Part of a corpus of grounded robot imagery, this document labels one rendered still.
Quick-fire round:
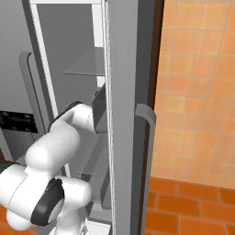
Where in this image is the plain grey fridge door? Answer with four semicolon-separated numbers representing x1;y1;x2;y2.
102;0;158;235

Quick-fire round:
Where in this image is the glass fridge shelf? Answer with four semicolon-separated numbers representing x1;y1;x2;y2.
63;47;106;78

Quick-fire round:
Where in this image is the grey fridge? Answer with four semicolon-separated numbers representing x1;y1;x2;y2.
29;0;115;235

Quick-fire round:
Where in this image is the grey fridge door with dispenser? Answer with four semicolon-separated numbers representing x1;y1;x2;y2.
0;0;60;163

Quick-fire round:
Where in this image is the dark brown cabinet panel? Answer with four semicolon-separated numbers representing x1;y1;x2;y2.
146;0;166;108

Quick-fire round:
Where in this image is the grey curved door handle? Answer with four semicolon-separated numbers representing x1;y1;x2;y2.
134;103;157;235
17;50;48;140

